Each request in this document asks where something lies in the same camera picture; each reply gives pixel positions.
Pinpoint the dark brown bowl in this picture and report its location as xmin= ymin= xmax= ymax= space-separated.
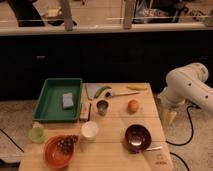
xmin=124 ymin=124 xmax=152 ymax=152

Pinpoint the orange plastic bowl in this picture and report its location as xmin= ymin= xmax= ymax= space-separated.
xmin=43 ymin=135 xmax=75 ymax=169

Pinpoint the grey blue sponge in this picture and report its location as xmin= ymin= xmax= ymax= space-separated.
xmin=62 ymin=93 xmax=74 ymax=109

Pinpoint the dark grape bunch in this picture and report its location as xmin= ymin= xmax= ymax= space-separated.
xmin=57 ymin=135 xmax=78 ymax=154

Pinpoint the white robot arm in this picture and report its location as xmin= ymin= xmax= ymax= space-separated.
xmin=158 ymin=63 xmax=213 ymax=126

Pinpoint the wooden handled spoon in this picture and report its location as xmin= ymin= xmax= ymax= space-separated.
xmin=105 ymin=91 xmax=140 ymax=98

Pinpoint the light green plastic cup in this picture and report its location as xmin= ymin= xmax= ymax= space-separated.
xmin=28 ymin=122 xmax=45 ymax=144

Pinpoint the green plastic tray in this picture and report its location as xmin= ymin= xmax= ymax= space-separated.
xmin=33 ymin=78 xmax=82 ymax=123

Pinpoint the black cable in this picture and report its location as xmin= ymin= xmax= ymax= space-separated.
xmin=165 ymin=104 xmax=196 ymax=171

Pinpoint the green cucumber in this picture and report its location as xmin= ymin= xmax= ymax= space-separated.
xmin=94 ymin=86 xmax=112 ymax=99

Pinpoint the wooden block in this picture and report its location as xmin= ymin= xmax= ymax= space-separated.
xmin=80 ymin=102 xmax=91 ymax=121

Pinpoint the orange apple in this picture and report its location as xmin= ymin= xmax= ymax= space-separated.
xmin=127 ymin=100 xmax=139 ymax=113

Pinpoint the yellow banana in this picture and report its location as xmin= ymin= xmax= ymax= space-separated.
xmin=127 ymin=85 xmax=147 ymax=91

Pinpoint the wooden window post right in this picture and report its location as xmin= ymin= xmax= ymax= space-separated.
xmin=123 ymin=0 xmax=136 ymax=29

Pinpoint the small metal cup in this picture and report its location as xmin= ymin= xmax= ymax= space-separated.
xmin=96 ymin=100 xmax=109 ymax=116

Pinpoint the white paper cup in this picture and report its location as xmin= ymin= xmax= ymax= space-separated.
xmin=81 ymin=121 xmax=99 ymax=140

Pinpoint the grey cutting board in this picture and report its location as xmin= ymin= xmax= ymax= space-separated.
xmin=86 ymin=83 xmax=103 ymax=100

